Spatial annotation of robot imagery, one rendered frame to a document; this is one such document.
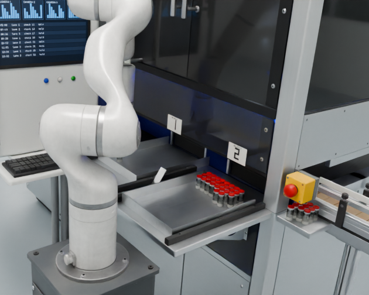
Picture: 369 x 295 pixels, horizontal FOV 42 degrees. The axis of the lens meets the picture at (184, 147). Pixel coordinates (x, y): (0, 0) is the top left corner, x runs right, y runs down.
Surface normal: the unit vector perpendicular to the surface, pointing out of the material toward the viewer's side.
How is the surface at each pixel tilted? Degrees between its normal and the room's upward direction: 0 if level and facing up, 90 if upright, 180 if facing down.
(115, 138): 81
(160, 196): 0
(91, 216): 90
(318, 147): 90
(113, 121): 48
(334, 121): 90
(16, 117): 90
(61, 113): 33
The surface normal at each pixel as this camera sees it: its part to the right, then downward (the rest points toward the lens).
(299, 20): -0.77, 0.18
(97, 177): 0.44, -0.63
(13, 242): 0.07, -0.93
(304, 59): 0.63, 0.33
